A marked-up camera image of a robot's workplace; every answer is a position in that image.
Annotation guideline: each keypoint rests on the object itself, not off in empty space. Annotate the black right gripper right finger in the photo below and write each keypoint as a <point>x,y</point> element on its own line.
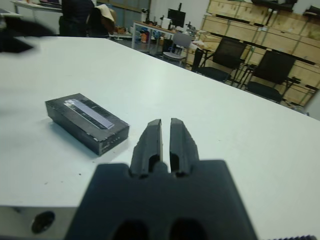
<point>182,145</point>

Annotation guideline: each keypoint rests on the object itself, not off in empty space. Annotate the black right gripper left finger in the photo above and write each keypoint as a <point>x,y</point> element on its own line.
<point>150,142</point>

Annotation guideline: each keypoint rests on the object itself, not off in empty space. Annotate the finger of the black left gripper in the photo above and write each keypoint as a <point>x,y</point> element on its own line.
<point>12,46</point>
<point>27,28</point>

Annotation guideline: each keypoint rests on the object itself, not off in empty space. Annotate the black printed box lid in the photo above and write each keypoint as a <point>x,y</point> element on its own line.
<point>82,120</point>

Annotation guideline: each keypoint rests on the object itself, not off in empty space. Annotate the small white box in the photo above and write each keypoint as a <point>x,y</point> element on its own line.
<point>166,22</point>

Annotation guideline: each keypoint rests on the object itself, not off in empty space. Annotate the plain white desk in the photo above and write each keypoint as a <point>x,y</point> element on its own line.
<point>30,5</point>

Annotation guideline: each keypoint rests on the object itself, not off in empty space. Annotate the person in dark clothes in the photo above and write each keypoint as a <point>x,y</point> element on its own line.
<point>75,17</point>

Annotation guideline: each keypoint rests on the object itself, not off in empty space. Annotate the tan brown coat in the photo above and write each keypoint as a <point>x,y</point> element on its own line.
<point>106,15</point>

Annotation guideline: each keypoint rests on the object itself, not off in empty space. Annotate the wooden plywood crate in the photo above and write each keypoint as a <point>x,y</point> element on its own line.
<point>225,6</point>
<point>208,41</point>
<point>280,42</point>
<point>216,26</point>
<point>191,56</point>
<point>287,22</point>

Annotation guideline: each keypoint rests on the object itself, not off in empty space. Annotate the black computer tower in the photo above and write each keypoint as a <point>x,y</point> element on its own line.
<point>168,45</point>

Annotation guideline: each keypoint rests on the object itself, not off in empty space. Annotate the black mesh office chair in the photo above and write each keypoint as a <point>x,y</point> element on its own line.
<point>228,52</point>
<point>273,67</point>

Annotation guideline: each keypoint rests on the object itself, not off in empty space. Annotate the grey office chair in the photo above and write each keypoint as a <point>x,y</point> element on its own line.
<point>182,40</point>

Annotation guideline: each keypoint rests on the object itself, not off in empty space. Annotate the orange container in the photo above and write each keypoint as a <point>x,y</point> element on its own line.
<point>144,37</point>

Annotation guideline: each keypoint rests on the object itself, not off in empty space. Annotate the blue container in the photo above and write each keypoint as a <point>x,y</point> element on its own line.
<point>138,36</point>

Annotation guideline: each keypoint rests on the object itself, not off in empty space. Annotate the wood top white desk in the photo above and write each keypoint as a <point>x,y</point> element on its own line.
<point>155,27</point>

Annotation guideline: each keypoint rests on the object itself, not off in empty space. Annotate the black computer monitor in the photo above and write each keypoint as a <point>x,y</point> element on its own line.
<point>177,16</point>

